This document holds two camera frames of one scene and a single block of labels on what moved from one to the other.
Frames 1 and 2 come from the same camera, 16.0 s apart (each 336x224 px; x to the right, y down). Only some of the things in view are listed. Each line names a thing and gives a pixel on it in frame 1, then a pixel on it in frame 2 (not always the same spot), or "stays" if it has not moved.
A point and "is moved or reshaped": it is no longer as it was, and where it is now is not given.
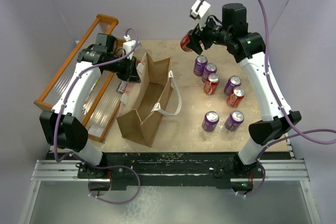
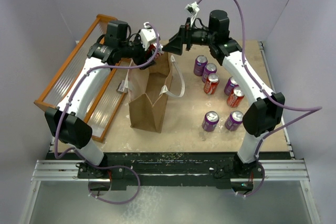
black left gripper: (130, 74) → (142, 60)
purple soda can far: (199, 64) stays
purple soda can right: (233, 81) stays
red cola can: (211, 84) stays
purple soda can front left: (210, 121) stays
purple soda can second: (209, 68) stays
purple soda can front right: (234, 120) stays
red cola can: (184, 43) is moved or reshaped
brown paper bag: (151, 89) is moved or reshaped
